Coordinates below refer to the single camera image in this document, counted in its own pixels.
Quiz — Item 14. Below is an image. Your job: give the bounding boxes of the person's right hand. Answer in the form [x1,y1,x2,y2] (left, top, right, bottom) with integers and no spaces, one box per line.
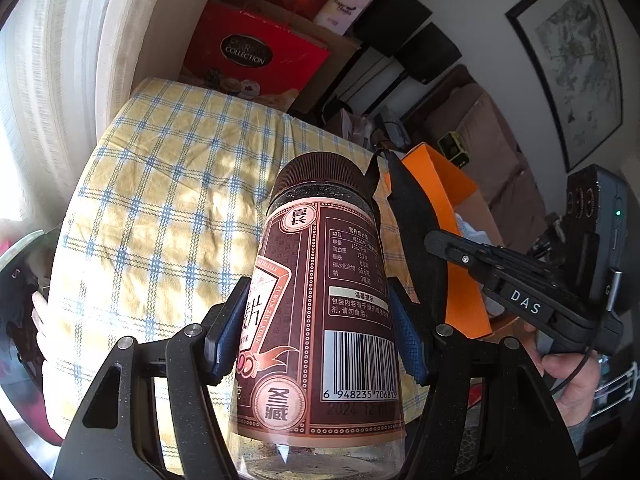
[522,322,601,427]

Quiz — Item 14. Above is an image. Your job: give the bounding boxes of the light grey mesh cloth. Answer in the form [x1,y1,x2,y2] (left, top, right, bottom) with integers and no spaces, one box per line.
[454,214,491,245]

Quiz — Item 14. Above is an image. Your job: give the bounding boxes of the white paper bag with cables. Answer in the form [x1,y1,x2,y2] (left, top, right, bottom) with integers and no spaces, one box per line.
[338,106,411,153]

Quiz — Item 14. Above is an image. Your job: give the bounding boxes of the black speaker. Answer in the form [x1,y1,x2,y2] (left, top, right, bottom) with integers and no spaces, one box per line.
[330,0,433,101]
[363,23,462,116]

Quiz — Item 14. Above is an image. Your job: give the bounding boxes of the white tissue pack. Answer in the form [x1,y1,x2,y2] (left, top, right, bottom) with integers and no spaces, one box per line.
[314,0,372,36]

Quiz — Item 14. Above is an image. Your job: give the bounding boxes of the yellow plaid table cloth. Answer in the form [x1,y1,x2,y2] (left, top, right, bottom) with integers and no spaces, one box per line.
[39,77,432,476]

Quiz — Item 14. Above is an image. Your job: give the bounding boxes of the red chocolate collection gift box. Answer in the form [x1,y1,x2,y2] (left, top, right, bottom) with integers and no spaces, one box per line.
[182,0,330,112]

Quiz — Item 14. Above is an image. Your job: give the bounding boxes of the brown labelled jar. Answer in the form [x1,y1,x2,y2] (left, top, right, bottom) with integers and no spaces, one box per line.
[228,152,406,479]

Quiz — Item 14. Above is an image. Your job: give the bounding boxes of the white sheer curtain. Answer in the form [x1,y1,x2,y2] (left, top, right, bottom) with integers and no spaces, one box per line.
[1,0,157,238]

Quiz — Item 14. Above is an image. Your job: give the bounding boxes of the orange cardboard box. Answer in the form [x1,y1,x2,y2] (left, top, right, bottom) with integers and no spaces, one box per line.
[397,144,500,339]

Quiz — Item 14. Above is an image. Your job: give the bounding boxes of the brown sofa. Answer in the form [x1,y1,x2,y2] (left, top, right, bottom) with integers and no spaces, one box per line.
[402,64,547,254]

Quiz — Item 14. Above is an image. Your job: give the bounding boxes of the green portable radio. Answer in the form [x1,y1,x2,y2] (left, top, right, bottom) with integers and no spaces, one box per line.
[437,131,470,168]

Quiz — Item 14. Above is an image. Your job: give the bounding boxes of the brown cardboard box behind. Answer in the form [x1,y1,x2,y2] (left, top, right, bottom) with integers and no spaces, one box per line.
[211,0,362,115]

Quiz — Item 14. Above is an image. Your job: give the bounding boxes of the right black speaker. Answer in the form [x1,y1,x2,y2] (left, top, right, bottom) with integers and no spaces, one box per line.
[363,23,462,116]

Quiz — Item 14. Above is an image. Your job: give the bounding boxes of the black cap white characters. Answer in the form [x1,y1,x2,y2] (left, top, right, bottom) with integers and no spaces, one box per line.
[364,148,448,332]

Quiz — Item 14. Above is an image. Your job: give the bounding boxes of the framed ink painting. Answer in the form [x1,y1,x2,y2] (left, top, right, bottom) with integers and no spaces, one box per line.
[506,0,624,171]

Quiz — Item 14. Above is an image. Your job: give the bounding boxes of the left black speaker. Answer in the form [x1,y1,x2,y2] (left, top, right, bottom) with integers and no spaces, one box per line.
[330,0,433,101]

